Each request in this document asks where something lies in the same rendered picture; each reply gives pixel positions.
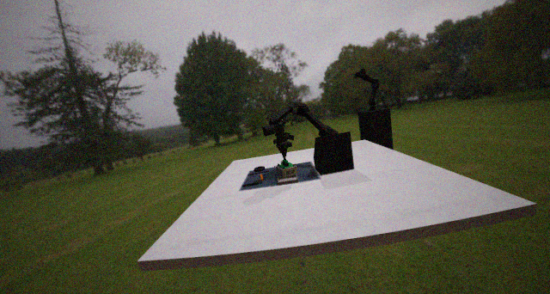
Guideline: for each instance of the dark blue work mat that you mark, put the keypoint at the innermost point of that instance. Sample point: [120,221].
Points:
[306,172]

